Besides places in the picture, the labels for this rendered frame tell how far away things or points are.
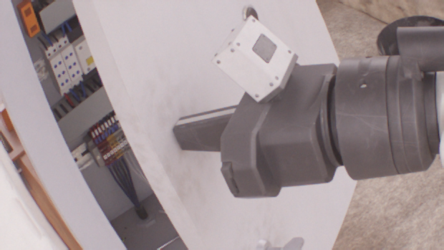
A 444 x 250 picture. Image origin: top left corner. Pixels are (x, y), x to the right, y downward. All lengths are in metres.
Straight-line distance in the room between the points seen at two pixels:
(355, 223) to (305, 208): 1.10
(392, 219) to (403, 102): 1.40
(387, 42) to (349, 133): 1.70
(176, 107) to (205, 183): 0.07
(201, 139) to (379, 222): 1.33
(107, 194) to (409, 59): 0.69
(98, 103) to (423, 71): 0.57
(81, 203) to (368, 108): 0.46
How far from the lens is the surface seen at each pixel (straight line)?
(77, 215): 0.86
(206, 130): 0.57
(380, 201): 1.94
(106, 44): 0.52
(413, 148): 0.48
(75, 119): 0.95
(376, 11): 2.78
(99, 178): 1.06
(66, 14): 0.91
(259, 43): 0.53
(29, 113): 0.79
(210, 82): 0.65
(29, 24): 0.90
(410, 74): 0.48
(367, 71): 0.50
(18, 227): 0.40
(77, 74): 0.92
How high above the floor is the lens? 1.27
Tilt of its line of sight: 31 degrees down
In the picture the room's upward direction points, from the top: 23 degrees counter-clockwise
